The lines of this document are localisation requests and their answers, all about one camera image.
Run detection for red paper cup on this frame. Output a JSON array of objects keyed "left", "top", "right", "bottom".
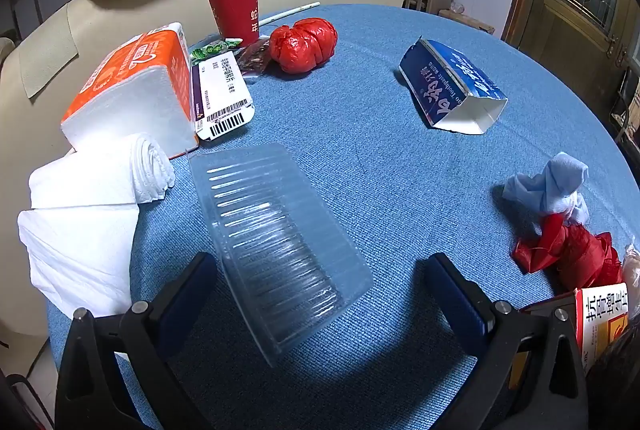
[{"left": 205, "top": 0, "right": 261, "bottom": 48}]

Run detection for pale crumpled wrapper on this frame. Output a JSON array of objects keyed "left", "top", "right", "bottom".
[{"left": 622, "top": 244, "right": 640, "bottom": 287}]

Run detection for red knotted plastic bag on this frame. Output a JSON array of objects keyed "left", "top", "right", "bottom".
[{"left": 269, "top": 17, "right": 338, "bottom": 74}]

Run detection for dark snack wrapper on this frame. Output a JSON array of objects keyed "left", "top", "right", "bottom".
[{"left": 236, "top": 38, "right": 273, "bottom": 76}]

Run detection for light blue cloth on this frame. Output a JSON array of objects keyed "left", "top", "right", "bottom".
[{"left": 502, "top": 151, "right": 591, "bottom": 226}]

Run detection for blue toothpaste box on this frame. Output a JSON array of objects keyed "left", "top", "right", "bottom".
[{"left": 398, "top": 38, "right": 509, "bottom": 136}]

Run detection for white purple barcode box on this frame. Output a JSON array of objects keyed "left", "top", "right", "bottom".
[{"left": 190, "top": 50, "right": 256, "bottom": 142}]

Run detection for clear ribbed plastic tray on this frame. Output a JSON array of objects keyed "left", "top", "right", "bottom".
[{"left": 187, "top": 143, "right": 375, "bottom": 368}]

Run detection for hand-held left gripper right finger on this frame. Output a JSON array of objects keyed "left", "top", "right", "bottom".
[{"left": 424, "top": 253, "right": 590, "bottom": 430}]

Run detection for red ribbon fabric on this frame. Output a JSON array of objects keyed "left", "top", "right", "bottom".
[{"left": 511, "top": 213, "right": 626, "bottom": 291}]

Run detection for green candy wrapper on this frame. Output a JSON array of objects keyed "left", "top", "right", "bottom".
[{"left": 190, "top": 38, "right": 243, "bottom": 61}]

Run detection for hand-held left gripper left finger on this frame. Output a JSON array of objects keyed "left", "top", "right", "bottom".
[{"left": 54, "top": 251, "right": 221, "bottom": 430}]

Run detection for red and white medicine box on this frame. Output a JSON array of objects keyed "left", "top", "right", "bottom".
[{"left": 520, "top": 283, "right": 632, "bottom": 376}]

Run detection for orange tissue pack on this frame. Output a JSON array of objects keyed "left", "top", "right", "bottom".
[{"left": 60, "top": 22, "right": 201, "bottom": 161}]

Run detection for white tissue paper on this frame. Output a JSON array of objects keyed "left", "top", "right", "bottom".
[{"left": 17, "top": 133, "right": 177, "bottom": 318}]

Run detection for white thin stick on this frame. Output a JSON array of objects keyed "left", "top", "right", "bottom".
[{"left": 259, "top": 1, "right": 321, "bottom": 27}]

